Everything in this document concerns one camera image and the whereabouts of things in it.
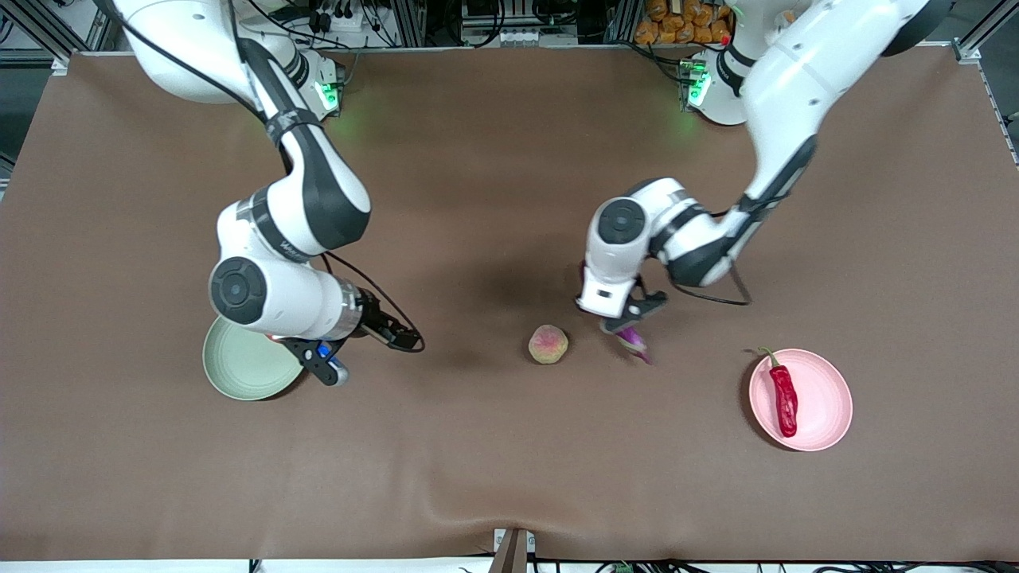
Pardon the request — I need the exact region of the pink yellow peach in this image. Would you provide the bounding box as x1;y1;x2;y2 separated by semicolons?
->
528;324;570;365

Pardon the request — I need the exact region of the red chili pepper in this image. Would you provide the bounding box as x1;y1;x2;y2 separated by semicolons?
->
756;347;799;439

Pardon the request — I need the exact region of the brown table mat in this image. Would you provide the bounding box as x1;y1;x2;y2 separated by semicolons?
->
0;44;1019;562

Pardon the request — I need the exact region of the pale green round plate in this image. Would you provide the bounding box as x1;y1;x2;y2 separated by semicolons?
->
202;316;308;401

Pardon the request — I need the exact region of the white power strip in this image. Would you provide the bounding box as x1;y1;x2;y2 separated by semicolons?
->
306;0;375;33

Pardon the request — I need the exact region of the grey electronics box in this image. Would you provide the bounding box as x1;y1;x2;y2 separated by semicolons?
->
462;0;578;47

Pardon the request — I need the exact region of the bag of orange snacks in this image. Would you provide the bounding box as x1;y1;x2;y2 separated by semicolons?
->
634;0;732;45

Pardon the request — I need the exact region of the pink round plate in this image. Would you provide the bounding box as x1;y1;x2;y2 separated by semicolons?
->
748;349;853;452

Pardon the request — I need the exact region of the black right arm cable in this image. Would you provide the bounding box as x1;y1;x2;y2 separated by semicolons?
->
321;251;428;353

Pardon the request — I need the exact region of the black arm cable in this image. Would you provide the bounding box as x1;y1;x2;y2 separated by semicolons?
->
321;251;428;353
667;261;754;308

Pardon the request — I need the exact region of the metal table edge bracket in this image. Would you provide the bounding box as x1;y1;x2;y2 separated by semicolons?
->
492;528;536;573

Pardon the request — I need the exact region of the aluminium frame post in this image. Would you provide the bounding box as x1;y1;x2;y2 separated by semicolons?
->
394;0;428;47

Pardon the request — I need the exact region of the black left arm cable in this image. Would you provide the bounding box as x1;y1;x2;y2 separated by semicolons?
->
667;261;754;308

